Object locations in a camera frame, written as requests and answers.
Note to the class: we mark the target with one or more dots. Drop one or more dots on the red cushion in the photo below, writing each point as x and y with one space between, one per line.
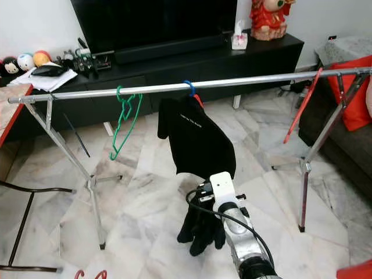
354 99

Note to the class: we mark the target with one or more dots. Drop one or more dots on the small black display module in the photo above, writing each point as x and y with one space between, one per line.
104 64

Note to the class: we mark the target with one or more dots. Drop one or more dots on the pink cat plush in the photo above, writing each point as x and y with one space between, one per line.
369 96

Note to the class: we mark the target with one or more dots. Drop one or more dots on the marble top folding table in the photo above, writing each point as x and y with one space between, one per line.
9 110

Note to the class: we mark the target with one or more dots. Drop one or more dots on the lace covered side table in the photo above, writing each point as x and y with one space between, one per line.
346 49

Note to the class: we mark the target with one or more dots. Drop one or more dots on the green topped electronics board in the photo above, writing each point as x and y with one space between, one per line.
86 64

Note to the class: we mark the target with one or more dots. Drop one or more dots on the black haired round doll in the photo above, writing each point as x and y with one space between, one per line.
10 67

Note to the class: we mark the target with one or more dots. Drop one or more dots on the red plastic stool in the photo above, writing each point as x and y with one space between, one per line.
357 272

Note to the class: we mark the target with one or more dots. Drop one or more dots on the white round doll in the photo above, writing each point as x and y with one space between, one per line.
25 61

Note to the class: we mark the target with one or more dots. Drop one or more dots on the black television console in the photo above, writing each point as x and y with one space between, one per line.
256 67

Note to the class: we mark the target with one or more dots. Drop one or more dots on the green plastic hanger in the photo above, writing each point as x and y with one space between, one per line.
125 107

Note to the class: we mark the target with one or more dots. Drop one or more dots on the black flat television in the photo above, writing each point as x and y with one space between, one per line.
151 23

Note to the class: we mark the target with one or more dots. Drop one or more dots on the red fortune god figurine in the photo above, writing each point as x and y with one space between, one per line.
272 22

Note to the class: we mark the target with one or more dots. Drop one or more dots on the blue plastic hanger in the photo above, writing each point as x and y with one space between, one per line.
190 85

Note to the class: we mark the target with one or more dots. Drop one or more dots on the black soundbar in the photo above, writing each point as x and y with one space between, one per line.
168 51

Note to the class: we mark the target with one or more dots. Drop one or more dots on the orange round doll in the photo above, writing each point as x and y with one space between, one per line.
42 58

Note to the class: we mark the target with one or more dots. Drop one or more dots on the white papers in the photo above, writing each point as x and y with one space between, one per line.
46 84

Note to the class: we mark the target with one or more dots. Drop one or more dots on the silver metal clothes rack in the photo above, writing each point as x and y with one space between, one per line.
256 79

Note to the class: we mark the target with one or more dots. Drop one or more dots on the black pouch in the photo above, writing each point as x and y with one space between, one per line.
49 70

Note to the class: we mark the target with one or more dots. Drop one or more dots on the dark brown sofa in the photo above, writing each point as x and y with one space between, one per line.
343 157

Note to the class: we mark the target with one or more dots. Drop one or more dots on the black shirt red collar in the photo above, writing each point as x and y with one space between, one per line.
200 142

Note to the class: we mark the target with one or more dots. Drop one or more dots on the white tissue box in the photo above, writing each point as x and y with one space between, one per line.
239 42

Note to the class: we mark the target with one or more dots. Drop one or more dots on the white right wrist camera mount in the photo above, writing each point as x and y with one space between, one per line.
222 186

